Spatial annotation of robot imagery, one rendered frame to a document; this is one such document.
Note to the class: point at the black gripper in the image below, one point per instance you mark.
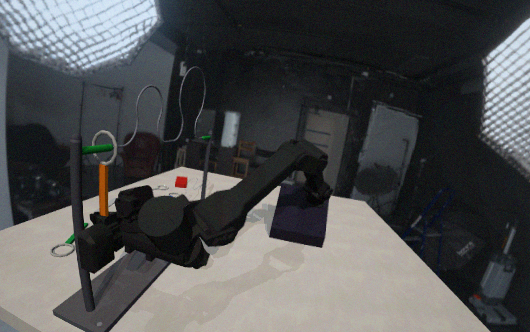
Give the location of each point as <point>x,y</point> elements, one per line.
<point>98,242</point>

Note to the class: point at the red rectangular block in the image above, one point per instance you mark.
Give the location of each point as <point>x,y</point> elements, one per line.
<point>181,182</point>

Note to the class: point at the grey ring with green handle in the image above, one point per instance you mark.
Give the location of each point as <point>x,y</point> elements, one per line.
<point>68,243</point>

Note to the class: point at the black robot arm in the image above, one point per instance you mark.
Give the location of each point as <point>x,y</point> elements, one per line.
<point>175,225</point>

